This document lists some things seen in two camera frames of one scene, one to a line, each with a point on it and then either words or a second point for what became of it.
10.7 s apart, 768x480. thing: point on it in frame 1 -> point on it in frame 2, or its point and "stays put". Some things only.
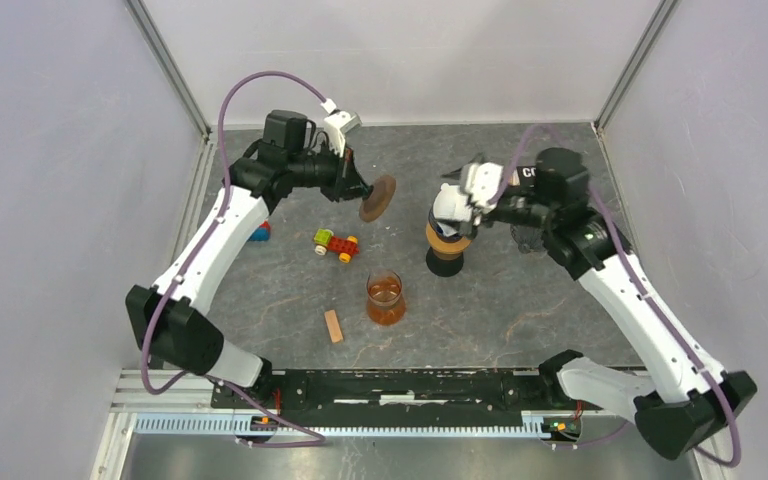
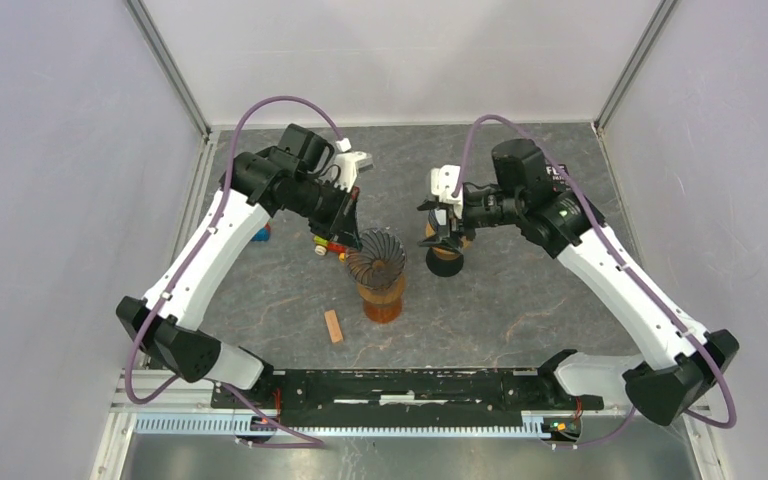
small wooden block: (333, 325) stays put
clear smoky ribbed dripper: (529, 239) -> (381, 260)
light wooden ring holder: (446, 250) stays put
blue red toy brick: (262, 234) stays put
